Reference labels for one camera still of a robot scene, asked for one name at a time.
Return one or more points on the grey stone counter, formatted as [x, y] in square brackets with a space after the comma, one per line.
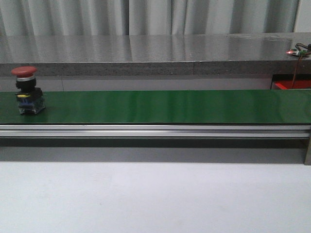
[103, 55]

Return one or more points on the green conveyor belt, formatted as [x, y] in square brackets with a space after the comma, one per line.
[165, 107]

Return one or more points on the red plastic tray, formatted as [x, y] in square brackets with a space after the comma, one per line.
[284, 85]

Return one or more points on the small green circuit board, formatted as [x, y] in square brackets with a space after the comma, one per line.
[295, 52]

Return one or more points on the grey conveyor support leg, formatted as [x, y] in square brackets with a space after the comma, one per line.
[307, 159]

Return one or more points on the white curtain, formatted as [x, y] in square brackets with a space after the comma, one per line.
[145, 17]

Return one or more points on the aluminium conveyor frame rail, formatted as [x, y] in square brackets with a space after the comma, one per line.
[136, 130]

